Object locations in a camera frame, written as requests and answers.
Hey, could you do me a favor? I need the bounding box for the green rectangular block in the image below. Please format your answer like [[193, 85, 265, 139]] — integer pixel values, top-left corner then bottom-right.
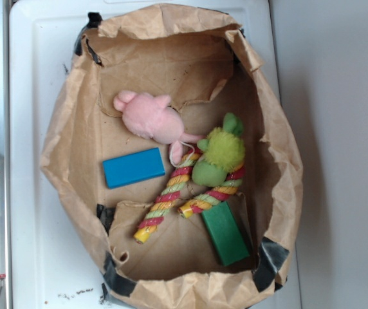
[[201, 201, 250, 266]]

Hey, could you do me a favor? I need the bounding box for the blue rectangular block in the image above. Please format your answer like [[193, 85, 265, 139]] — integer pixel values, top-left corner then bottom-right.
[[102, 148, 165, 189]]

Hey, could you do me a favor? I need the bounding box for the multicolour rope toy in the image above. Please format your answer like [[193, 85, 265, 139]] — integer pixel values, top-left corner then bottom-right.
[[133, 145, 245, 244]]

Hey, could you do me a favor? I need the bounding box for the brown paper bag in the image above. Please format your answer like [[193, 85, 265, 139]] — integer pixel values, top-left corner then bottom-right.
[[41, 3, 303, 308]]

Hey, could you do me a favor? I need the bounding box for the pink plush toy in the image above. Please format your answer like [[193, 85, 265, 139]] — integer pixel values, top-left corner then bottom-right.
[[113, 90, 204, 167]]

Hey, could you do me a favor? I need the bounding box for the green yellow plush toy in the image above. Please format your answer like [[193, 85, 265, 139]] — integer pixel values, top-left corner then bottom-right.
[[192, 113, 246, 187]]

